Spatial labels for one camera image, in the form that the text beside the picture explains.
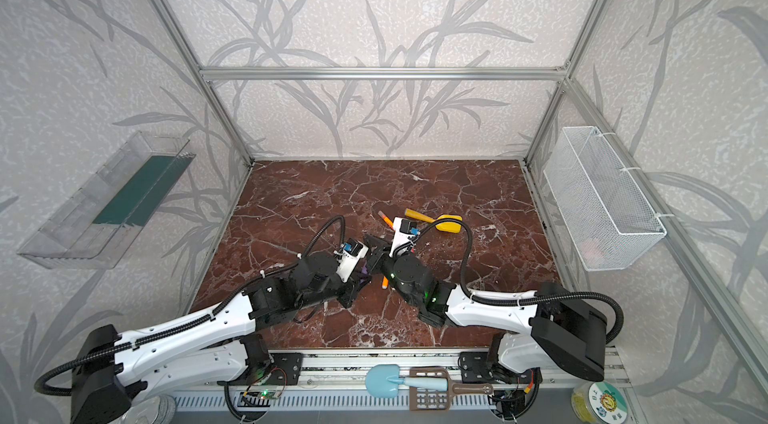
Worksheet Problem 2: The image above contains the clear glass bowl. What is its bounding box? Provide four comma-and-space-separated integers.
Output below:
117, 395, 177, 424

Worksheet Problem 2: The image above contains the aluminium front rail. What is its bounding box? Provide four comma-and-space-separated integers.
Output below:
125, 347, 631, 392

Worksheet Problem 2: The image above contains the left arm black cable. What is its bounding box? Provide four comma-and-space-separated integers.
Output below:
34, 215, 347, 396

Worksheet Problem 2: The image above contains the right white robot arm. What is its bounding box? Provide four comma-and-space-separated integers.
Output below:
364, 234, 624, 382

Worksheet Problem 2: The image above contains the clear plastic wall shelf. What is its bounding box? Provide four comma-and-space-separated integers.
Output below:
17, 132, 196, 270

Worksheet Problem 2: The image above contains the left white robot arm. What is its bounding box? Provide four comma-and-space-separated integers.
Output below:
34, 247, 368, 423

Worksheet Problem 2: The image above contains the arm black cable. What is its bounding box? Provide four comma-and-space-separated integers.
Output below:
407, 218, 625, 346
34, 215, 347, 396

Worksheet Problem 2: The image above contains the white wire basket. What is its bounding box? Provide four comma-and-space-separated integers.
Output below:
544, 126, 667, 272

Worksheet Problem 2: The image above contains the green tape roll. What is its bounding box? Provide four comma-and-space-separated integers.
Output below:
570, 382, 629, 424

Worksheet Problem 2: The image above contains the yellow toy scoop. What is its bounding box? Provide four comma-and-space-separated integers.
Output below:
405, 208, 462, 234

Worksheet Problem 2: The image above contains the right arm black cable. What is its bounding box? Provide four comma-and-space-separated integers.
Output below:
407, 218, 625, 346

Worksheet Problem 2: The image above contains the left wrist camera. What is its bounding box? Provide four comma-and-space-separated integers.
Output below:
336, 238, 369, 282

